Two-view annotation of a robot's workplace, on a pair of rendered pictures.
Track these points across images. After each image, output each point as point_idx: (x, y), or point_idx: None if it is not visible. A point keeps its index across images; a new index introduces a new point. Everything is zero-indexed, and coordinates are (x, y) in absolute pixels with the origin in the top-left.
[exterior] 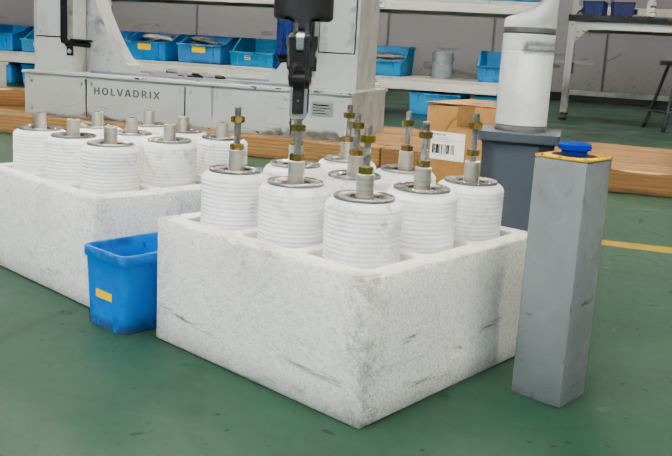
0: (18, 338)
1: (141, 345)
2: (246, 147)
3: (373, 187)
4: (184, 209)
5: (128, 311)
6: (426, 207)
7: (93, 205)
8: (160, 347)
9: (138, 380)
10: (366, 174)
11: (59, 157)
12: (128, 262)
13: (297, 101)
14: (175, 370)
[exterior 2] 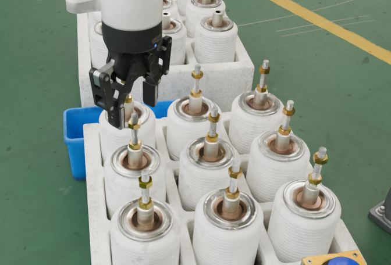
0: (18, 160)
1: (73, 197)
2: (231, 37)
3: (149, 218)
4: (159, 86)
5: (75, 168)
6: (210, 238)
7: (79, 81)
8: (82, 204)
9: (35, 239)
10: (141, 208)
11: (92, 22)
12: (70, 143)
13: (112, 117)
14: (65, 237)
